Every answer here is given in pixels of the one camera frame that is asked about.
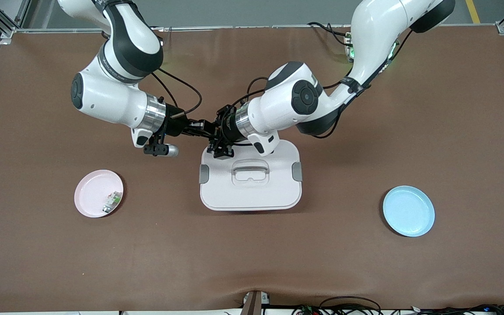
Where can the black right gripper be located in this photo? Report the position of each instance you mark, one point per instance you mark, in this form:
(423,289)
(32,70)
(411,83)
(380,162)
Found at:
(173,124)

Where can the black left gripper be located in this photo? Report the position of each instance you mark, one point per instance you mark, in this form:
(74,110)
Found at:
(227,127)

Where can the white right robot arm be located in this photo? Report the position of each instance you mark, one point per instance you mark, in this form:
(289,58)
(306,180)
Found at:
(112,96)

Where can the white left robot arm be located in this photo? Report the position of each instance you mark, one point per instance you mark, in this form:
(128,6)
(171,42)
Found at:
(287,100)

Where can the grey box latch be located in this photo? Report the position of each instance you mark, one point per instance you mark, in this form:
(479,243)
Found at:
(297,171)
(204,173)

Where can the white lidded storage box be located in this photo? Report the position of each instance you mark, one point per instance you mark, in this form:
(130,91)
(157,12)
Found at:
(252,197)

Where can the pink plate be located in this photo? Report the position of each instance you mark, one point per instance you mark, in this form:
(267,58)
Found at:
(90,192)

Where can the brown table mat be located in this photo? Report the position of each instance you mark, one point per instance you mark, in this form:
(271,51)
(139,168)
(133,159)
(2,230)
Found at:
(252,253)

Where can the light blue plate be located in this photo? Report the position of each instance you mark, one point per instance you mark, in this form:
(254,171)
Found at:
(408,211)

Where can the metal table edge rail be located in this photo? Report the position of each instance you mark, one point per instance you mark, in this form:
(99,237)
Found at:
(256,27)

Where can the green white switch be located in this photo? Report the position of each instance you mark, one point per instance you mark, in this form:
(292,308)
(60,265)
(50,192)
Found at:
(112,201)

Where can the grey clamp bracket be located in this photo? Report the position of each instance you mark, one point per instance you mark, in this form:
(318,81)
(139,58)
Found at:
(254,304)

